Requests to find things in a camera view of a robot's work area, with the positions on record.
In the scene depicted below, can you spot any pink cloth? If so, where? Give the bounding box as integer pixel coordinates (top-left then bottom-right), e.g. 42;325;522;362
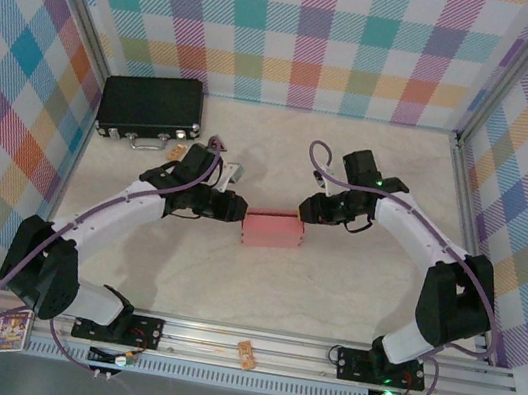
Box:
237;205;308;256

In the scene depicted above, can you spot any small tan wooden block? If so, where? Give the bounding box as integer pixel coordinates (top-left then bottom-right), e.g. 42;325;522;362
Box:
164;141;189;166

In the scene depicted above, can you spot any black carrying case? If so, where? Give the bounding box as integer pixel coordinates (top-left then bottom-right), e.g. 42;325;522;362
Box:
92;63;211;161

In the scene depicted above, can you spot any colourful card pack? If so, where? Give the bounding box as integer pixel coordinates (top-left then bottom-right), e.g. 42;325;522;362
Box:
0;307;36;358

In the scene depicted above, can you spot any aluminium side rail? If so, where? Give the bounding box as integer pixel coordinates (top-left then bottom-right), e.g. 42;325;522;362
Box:
419;133;528;368
13;65;113;302

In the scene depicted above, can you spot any aluminium cross rail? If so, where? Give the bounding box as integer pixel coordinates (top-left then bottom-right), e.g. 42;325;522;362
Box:
0;282;523;395

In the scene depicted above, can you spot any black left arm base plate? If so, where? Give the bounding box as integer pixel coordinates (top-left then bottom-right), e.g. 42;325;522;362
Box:
71;302;168;352

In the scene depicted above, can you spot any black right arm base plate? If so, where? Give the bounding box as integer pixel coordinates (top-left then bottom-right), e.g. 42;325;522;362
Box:
332;344;430;394

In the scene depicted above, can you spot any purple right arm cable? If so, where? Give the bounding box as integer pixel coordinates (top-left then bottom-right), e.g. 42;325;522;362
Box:
267;137;527;395

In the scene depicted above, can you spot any grey slotted cable duct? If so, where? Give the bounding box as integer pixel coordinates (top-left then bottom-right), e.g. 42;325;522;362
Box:
22;332;375;395

